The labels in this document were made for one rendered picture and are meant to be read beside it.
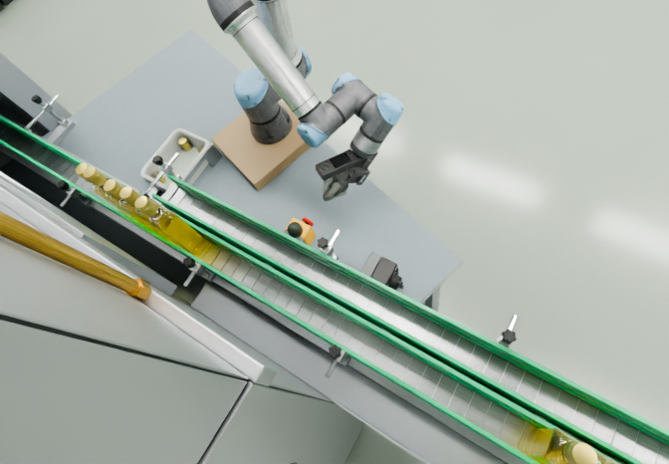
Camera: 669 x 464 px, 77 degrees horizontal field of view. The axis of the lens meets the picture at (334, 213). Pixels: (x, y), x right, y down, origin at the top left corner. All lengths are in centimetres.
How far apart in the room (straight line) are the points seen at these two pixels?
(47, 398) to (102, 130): 172
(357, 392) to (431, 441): 19
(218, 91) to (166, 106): 23
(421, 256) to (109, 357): 103
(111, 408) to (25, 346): 12
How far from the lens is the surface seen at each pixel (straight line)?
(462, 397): 107
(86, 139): 204
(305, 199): 141
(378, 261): 119
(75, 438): 40
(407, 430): 107
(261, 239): 124
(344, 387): 108
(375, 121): 111
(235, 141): 158
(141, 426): 46
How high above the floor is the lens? 194
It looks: 61 degrees down
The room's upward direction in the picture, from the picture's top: 24 degrees counter-clockwise
